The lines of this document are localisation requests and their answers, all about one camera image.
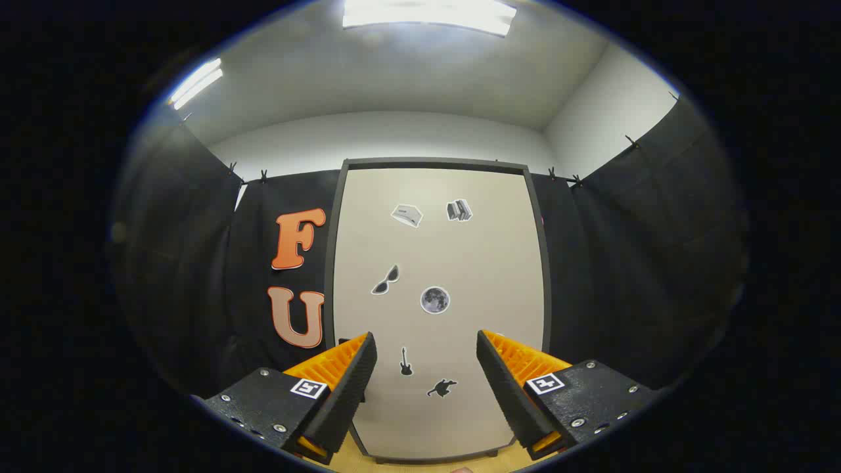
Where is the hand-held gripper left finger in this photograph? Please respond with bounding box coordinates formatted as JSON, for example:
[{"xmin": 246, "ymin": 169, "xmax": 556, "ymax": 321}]
[{"xmin": 191, "ymin": 332, "xmax": 378, "ymax": 466}]

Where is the black door handle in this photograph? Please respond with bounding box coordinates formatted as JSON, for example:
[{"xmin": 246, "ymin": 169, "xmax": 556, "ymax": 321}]
[{"xmin": 337, "ymin": 338, "xmax": 369, "ymax": 403}]

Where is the narrow ceiling light panel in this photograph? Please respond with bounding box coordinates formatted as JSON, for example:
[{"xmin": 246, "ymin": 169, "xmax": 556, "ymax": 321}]
[{"xmin": 170, "ymin": 58, "xmax": 224, "ymax": 110}]

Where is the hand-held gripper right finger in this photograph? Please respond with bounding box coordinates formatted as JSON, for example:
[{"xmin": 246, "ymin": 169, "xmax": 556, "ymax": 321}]
[{"xmin": 476, "ymin": 330, "xmax": 661, "ymax": 461}]

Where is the dark grey shoe cabinet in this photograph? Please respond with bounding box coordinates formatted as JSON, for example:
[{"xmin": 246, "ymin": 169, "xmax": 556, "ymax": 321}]
[{"xmin": 323, "ymin": 158, "xmax": 553, "ymax": 464}]

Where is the black backdrop cloth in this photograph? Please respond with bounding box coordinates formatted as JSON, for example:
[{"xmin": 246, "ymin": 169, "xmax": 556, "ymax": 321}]
[{"xmin": 112, "ymin": 99, "xmax": 750, "ymax": 395}]

